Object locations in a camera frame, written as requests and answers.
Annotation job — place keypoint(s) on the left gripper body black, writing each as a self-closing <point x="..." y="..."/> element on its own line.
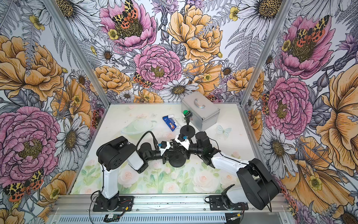
<point x="163" y="157"/>

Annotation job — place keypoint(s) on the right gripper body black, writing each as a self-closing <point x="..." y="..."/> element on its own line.
<point x="187" y="153"/>

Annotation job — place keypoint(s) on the black round stand base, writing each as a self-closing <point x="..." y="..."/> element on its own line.
<point x="187" y="131"/>

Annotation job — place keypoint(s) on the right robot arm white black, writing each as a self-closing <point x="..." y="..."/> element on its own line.
<point x="257" y="185"/>

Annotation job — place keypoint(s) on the blue white bandage packet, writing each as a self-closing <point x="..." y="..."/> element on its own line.
<point x="171" y="122"/>

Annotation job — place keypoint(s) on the silver aluminium first aid case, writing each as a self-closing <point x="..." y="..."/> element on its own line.
<point x="205" y="113"/>

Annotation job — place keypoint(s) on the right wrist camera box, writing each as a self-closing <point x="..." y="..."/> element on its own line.
<point x="183" y="141"/>

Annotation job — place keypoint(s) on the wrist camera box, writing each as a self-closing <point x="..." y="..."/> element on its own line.
<point x="163" y="146"/>
<point x="183" y="141"/>

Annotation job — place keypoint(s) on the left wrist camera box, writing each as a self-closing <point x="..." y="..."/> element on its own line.
<point x="163" y="146"/>

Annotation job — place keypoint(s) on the white perforated cable tray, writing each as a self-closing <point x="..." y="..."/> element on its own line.
<point x="179" y="218"/>

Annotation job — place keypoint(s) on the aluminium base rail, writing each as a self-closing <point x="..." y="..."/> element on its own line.
<point x="157" y="204"/>

